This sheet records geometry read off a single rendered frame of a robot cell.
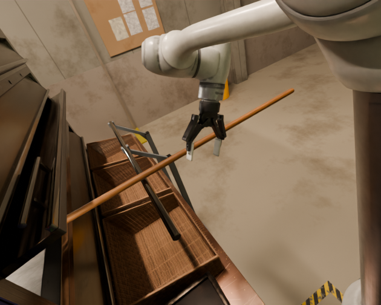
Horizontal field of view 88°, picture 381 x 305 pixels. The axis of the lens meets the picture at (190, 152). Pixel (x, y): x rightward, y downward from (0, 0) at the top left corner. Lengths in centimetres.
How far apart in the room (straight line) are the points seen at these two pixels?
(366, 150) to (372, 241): 12
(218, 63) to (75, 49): 340
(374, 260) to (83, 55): 391
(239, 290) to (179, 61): 106
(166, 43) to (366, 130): 50
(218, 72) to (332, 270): 163
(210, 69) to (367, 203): 53
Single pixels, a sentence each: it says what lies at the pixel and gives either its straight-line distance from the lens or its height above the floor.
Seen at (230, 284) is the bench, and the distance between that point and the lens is 122.
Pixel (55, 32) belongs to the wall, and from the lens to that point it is 394.
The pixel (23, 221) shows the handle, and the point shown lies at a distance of 58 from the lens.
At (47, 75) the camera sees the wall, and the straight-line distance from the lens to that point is 399.
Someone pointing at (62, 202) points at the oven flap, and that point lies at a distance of 66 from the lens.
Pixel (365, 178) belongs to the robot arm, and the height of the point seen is 155.
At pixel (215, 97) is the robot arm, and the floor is 147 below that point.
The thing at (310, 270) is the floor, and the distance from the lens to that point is 190.
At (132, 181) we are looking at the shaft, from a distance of 90.
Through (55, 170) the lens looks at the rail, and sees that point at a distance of 77.
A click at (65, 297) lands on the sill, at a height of 116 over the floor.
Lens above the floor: 173
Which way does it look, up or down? 36 degrees down
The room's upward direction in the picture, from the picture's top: 19 degrees counter-clockwise
